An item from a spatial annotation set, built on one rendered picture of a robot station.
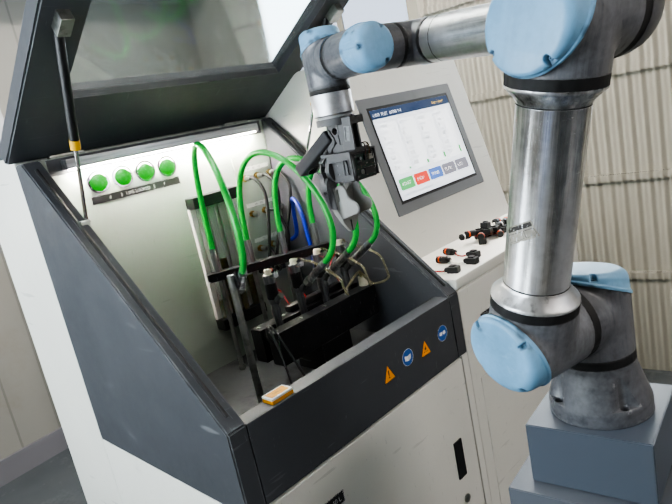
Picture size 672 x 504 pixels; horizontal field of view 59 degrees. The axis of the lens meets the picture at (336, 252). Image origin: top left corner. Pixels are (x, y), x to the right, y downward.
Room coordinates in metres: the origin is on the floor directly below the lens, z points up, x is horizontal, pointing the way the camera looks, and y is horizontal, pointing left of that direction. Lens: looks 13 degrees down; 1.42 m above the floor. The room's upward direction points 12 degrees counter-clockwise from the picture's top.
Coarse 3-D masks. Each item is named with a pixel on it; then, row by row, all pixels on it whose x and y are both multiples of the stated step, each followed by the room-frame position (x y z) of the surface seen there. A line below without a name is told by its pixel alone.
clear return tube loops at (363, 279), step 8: (344, 240) 1.50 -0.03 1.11; (320, 248) 1.44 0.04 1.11; (360, 264) 1.39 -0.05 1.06; (384, 264) 1.43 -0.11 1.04; (360, 272) 1.48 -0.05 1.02; (352, 280) 1.44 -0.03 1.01; (360, 280) 1.48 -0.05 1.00; (368, 280) 1.38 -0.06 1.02; (384, 280) 1.44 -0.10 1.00; (344, 288) 1.33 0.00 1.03
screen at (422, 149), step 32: (384, 96) 1.80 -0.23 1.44; (416, 96) 1.90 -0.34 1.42; (448, 96) 2.01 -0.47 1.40; (384, 128) 1.75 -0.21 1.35; (416, 128) 1.84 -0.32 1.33; (448, 128) 1.95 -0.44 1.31; (384, 160) 1.70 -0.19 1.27; (416, 160) 1.79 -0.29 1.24; (448, 160) 1.89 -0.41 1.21; (416, 192) 1.73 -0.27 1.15; (448, 192) 1.83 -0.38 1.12
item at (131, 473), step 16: (464, 368) 1.36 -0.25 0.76; (112, 448) 1.28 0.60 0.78; (480, 448) 1.37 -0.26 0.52; (112, 464) 1.30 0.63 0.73; (128, 464) 1.23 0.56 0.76; (144, 464) 1.16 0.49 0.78; (480, 464) 1.36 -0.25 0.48; (128, 480) 1.25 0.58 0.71; (144, 480) 1.18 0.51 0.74; (160, 480) 1.12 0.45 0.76; (176, 480) 1.07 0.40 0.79; (128, 496) 1.27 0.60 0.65; (144, 496) 1.20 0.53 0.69; (160, 496) 1.14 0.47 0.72; (176, 496) 1.08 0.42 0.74; (192, 496) 1.03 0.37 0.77; (208, 496) 0.99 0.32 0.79
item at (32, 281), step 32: (0, 160) 1.38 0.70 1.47; (32, 160) 1.34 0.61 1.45; (0, 192) 1.42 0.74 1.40; (0, 224) 1.48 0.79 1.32; (32, 224) 1.32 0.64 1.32; (32, 256) 1.36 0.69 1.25; (32, 288) 1.42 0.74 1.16; (32, 320) 1.48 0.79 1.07; (64, 352) 1.36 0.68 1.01; (64, 384) 1.41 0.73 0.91; (64, 416) 1.48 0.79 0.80; (96, 448) 1.36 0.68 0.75; (96, 480) 1.41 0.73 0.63
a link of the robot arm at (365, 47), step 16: (352, 32) 0.97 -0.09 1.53; (368, 32) 0.97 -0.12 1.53; (384, 32) 0.98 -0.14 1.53; (400, 32) 1.03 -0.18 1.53; (336, 48) 1.00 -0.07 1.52; (352, 48) 0.97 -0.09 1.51; (368, 48) 0.96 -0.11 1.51; (384, 48) 0.98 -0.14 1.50; (400, 48) 1.02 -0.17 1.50; (336, 64) 1.01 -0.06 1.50; (352, 64) 0.98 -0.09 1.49; (368, 64) 0.97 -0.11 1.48; (384, 64) 0.98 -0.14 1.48
